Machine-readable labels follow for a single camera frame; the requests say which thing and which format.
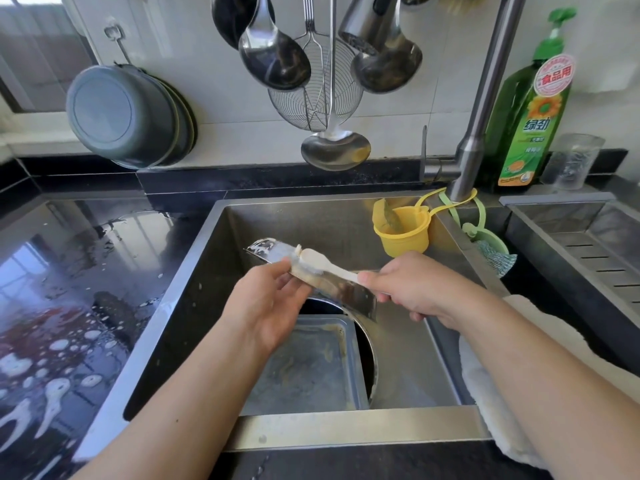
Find clear plastic cup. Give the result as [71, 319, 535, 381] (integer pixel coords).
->
[540, 133, 606, 193]

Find person's right forearm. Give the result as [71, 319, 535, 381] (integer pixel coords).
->
[450, 295, 640, 480]

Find dark green hanging basin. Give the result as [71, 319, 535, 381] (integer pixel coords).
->
[160, 77, 198, 166]

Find round steel pan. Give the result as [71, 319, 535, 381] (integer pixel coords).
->
[300, 297, 379, 401]

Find steel wall hook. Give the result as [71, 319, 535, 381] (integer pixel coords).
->
[104, 23, 131, 68]

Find yellow-handled steel ladle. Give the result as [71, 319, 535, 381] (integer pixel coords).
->
[300, 0, 372, 173]

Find stainless steel sink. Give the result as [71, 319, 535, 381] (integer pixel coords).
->
[70, 189, 511, 461]

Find white cleaning brush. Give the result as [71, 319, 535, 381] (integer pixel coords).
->
[298, 247, 363, 288]

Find grey hanging basin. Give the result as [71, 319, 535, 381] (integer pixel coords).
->
[65, 63, 179, 170]

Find green dish soap bottle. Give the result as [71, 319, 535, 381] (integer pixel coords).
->
[483, 7, 577, 191]

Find round steel basin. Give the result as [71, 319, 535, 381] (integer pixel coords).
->
[245, 237, 379, 321]

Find hanging steel ladles and skimmer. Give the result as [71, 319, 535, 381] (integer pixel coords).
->
[211, 0, 276, 50]

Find wire mesh skimmer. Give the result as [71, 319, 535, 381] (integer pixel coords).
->
[267, 0, 365, 133]

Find yellow hanging sink cup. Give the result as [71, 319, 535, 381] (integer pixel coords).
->
[372, 189, 478, 259]

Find steel gooseneck faucet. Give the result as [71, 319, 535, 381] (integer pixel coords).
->
[338, 0, 528, 201]

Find steel soup ladle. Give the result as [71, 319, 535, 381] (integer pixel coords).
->
[238, 0, 313, 92]

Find white dish rag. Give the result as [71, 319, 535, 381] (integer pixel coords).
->
[458, 295, 640, 471]

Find rectangular steel tray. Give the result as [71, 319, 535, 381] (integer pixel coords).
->
[238, 313, 371, 418]

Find person's left hand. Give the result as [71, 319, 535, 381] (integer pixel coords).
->
[222, 257, 313, 358]

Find person's right hand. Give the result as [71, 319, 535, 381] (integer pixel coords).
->
[356, 251, 476, 331]

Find person's left forearm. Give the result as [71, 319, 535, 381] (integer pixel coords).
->
[72, 329, 281, 480]

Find green hanging sponge holder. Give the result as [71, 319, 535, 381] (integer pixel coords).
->
[438, 195, 519, 280]

